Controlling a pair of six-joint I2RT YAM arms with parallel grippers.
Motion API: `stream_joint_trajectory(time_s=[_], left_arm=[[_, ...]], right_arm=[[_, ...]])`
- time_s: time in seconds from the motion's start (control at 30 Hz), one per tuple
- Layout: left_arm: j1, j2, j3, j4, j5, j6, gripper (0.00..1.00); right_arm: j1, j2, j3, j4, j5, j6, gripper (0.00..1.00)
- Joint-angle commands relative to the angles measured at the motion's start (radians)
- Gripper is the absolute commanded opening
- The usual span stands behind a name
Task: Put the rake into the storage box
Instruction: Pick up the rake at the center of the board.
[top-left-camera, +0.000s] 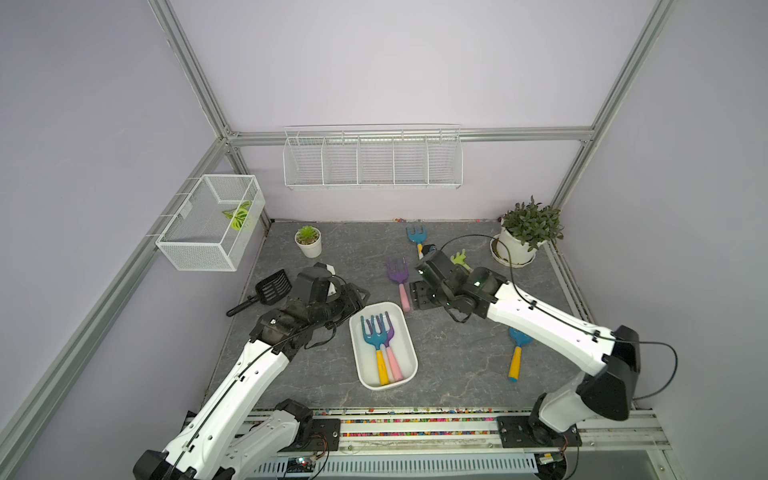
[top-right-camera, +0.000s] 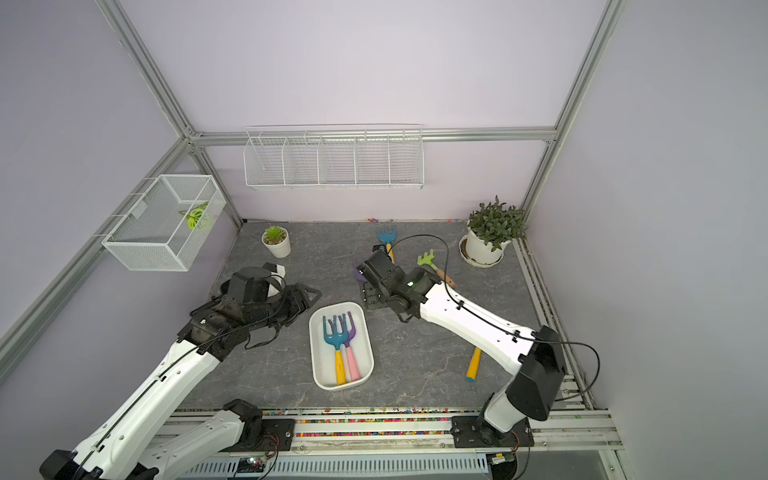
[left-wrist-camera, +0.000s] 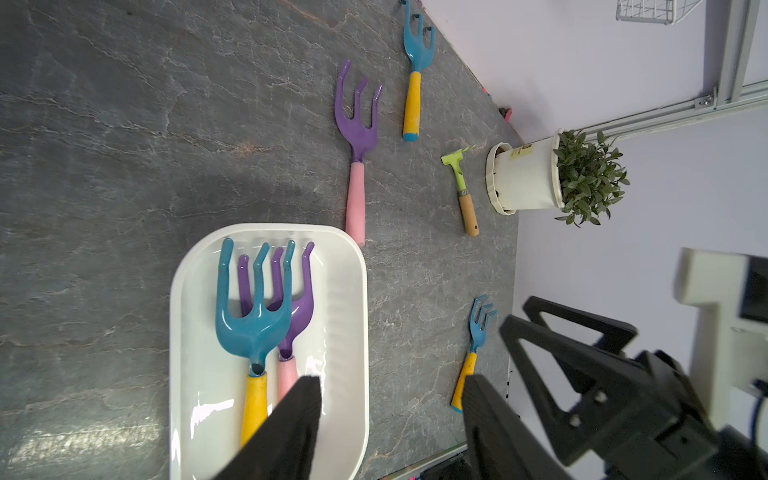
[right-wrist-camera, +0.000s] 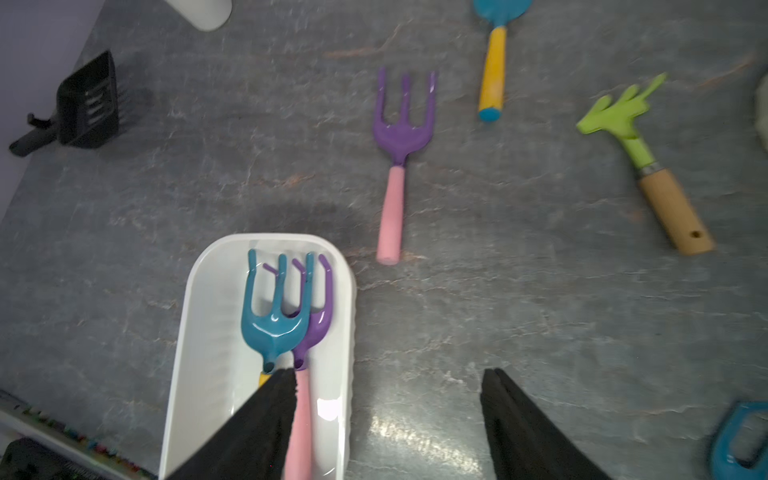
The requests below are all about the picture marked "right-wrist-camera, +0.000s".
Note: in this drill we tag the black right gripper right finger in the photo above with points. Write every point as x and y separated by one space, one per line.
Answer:
524 443

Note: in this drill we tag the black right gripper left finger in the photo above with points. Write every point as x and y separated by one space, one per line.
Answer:
253 443

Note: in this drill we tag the purple rake pink handle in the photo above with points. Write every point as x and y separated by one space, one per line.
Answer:
299 458
399 140

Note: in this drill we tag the white storage tray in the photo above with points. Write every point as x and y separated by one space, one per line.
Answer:
215 372

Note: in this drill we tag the black slotted scoop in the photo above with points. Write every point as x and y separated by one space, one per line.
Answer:
86 114

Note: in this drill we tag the small white potted plant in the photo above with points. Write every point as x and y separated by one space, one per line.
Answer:
204 15

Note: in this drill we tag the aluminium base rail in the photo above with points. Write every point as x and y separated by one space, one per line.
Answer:
25 421

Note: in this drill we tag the green rake wooden handle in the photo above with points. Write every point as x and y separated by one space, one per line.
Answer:
660 187

